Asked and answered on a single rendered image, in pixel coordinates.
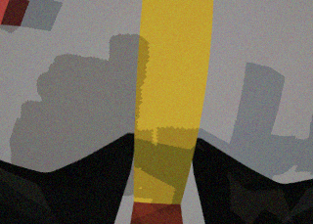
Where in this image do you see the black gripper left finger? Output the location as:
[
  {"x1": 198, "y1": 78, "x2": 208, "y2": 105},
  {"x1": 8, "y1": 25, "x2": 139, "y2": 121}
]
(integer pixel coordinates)
[{"x1": 0, "y1": 133, "x2": 134, "y2": 224}]

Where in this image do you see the yellow bar with red end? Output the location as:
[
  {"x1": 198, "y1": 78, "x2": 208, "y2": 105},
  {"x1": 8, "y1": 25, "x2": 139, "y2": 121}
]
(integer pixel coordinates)
[{"x1": 130, "y1": 0, "x2": 214, "y2": 224}]

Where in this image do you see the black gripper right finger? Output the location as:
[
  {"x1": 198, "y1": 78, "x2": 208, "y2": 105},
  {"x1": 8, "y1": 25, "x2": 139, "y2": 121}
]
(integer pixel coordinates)
[{"x1": 192, "y1": 138, "x2": 313, "y2": 224}]

